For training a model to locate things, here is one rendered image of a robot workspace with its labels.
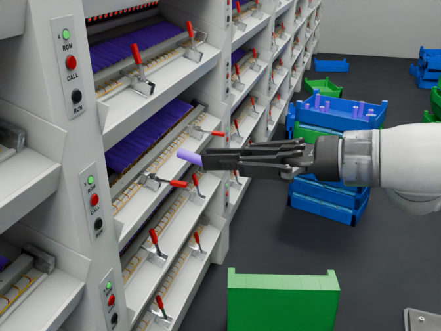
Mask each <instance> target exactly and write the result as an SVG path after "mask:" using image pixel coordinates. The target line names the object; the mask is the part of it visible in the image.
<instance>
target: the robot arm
mask: <svg viewBox="0 0 441 331"><path fill-rule="evenodd" d="M201 161H202V165H203V170H204V171H229V170H238V172H239V176H240V177H249V178H256V179H270V180H277V181H283V182H285V183H293V182H294V176H296V175H306V174H311V173H313V174H315V176H316V179H317V181H320V182H339V181H340V179H341V178H342V179H343V184H344V186H346V187H373V188H376V187H379V130H376V129H372V130H356V131H345V132H344V133H343V139H341V138H340V136H339V135H326V136H318V137H317V138H316V140H315V144H305V138H303V137H300V138H296V139H291V140H282V141H267V142H259V143H250V144H249V146H247V147H244V148H207V150H206V154H202V155H201ZM380 187H384V189H385V193H386V195H387V197H388V199H389V200H390V202H391V203H392V204H393V205H394V206H395V207H396V208H398V209H399V210H400V211H402V212H404V213H408V214H411V215H425V214H428V213H430V212H432V211H439V210H441V123H414V124H407V125H399V126H397V127H393V128H390V129H380Z"/></svg>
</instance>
